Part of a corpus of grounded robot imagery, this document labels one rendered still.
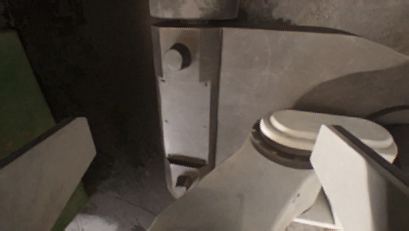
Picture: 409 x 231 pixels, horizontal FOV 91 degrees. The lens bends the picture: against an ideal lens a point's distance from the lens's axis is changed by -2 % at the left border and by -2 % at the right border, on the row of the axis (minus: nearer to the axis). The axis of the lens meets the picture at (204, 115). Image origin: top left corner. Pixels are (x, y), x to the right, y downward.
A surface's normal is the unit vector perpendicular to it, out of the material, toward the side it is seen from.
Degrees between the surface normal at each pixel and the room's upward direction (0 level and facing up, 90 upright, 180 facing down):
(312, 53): 0
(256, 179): 90
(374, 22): 0
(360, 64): 0
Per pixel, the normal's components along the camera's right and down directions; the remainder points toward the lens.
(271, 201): 0.02, -0.87
